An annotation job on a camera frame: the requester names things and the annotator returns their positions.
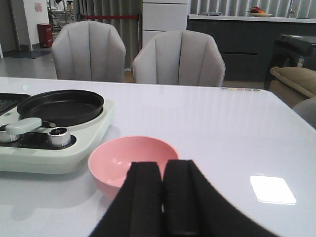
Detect white cabinet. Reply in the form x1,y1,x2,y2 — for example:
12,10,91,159
142,0,189,46

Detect silver control knob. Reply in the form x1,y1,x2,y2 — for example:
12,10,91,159
0,124,20,143
47,127,71,147

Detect left beige chair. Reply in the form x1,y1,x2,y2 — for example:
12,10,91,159
51,21,126,82

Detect beige chair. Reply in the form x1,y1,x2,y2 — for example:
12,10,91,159
51,21,126,82
132,30,226,87

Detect pink bowl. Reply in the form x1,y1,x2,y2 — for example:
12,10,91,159
88,135,179,200

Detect black round frying pan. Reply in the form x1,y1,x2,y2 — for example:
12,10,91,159
5,89,104,135

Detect green breakfast maker base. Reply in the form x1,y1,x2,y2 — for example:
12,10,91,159
0,90,115,174

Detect red trash bin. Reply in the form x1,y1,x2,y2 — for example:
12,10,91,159
37,23,53,48

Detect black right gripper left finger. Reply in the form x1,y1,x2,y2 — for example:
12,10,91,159
90,162,162,237

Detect fruit bowl on counter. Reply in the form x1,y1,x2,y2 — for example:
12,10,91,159
247,6,272,17

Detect right beige chair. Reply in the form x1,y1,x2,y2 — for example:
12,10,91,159
132,30,226,87

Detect black appliance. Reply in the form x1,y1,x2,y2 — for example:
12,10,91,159
264,35,316,90

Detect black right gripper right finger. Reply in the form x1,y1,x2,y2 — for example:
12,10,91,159
163,160,274,237

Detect tan cushion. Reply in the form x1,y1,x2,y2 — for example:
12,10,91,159
269,67,316,108

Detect dark kitchen counter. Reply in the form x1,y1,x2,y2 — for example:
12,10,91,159
188,15,316,82

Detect silver right control knob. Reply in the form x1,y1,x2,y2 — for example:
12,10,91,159
47,127,71,147

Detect silver left control knob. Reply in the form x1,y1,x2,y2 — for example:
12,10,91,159
0,124,20,143

